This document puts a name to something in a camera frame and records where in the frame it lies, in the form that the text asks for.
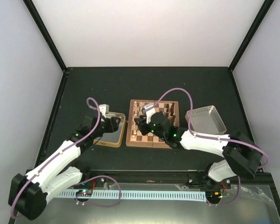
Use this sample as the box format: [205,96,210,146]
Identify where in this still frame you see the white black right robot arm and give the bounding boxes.
[134,112,263,189]

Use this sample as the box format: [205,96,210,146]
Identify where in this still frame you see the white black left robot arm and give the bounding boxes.
[8,114,120,220]

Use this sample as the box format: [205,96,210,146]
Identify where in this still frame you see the wooden chess board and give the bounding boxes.
[126,99,180,148]

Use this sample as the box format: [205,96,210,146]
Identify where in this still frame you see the small electronics board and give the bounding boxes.
[76,189,93,197]

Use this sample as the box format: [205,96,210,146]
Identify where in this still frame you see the yellow tin box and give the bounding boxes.
[94,112,126,147]

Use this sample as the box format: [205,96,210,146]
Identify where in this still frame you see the clear plastic tray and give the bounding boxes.
[190,105,227,135]

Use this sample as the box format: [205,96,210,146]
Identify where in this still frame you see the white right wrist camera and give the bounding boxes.
[141,104,156,124]

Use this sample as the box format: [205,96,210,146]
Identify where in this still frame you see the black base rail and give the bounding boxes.
[79,169,275,187]

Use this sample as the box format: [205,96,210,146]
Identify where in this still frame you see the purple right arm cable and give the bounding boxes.
[151,88,271,207]

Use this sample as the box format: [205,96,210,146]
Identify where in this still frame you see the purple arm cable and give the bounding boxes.
[10,97,102,219]
[151,88,271,207]

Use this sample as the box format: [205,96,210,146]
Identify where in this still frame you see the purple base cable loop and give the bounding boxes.
[75,175,122,208]

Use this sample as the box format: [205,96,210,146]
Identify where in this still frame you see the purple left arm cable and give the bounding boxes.
[10,97,102,219]

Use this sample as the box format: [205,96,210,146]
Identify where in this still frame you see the white slotted cable duct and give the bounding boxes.
[56,189,206,202]

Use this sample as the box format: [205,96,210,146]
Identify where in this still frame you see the black frame post left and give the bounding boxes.
[23,0,67,72]

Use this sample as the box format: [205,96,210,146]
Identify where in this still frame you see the black frame post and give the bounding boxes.
[23,0,67,72]
[229,0,274,72]

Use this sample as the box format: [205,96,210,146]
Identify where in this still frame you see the black frame post right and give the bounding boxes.
[229,0,274,72]

